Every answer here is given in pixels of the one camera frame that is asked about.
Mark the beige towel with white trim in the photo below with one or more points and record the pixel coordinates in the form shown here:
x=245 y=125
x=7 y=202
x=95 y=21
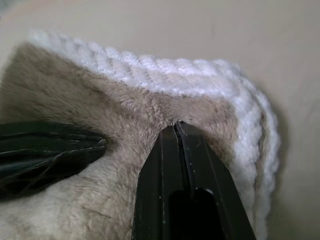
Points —
x=100 y=100

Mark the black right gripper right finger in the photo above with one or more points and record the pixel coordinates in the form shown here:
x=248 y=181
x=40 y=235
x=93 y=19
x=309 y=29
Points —
x=220 y=185

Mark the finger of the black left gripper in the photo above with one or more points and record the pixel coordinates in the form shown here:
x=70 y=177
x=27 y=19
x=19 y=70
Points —
x=37 y=170
x=50 y=135

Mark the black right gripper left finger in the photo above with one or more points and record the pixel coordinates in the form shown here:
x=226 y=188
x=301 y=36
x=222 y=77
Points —
x=155 y=187

